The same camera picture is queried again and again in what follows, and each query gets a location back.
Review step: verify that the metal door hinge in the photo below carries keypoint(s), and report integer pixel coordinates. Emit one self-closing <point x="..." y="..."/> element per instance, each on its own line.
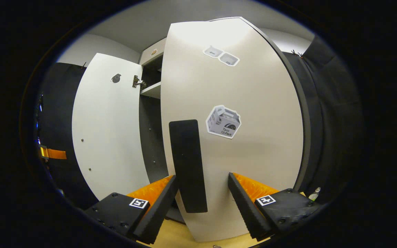
<point x="138" y="82"/>

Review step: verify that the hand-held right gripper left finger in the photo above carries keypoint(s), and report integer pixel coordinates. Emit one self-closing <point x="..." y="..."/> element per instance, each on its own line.
<point x="159" y="212"/>

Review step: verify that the white shoe cabinet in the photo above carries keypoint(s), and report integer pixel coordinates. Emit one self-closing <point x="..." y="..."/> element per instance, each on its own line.
<point x="150" y="137"/>

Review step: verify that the small clear bottle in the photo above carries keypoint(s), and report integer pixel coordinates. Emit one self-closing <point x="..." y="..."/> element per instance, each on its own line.
<point x="314" y="194"/>

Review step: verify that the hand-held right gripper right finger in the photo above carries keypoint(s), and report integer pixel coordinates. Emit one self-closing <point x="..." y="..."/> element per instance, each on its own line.
<point x="245" y="210"/>

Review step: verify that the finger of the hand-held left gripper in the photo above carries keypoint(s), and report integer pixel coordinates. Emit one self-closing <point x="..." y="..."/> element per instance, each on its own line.
<point x="55" y="154"/>

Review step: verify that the beige cabinet drawer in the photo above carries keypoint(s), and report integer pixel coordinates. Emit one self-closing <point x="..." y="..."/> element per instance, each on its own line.
<point x="155" y="51"/>

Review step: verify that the black backdrop cloth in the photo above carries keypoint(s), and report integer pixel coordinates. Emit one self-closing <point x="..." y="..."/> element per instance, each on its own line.
<point x="60" y="113"/>
<point x="336" y="120"/>

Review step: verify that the white shoe cabinet door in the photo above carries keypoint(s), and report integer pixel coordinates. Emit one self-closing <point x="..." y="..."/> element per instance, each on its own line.
<point x="260" y="155"/>
<point x="105" y="131"/>

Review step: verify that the white cabinet shelf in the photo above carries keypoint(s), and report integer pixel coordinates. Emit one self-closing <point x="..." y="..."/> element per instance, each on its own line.
<point x="153" y="91"/>

